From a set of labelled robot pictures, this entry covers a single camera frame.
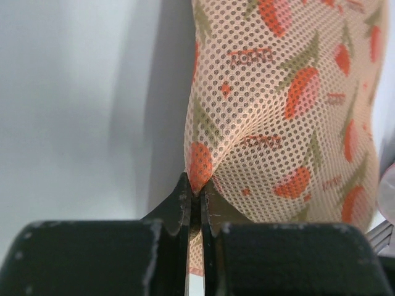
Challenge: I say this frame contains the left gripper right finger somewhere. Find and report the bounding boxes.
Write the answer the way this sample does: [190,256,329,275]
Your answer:
[199,183,394,295]

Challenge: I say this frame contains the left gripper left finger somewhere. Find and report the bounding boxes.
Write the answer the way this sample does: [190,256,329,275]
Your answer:
[1,174,192,295]

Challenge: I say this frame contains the floral mesh laundry bag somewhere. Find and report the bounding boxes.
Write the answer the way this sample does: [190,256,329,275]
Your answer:
[181,0,390,277]

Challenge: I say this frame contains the white mesh bag pink trim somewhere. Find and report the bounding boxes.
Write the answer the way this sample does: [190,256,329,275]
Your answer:
[376,163,395,225]

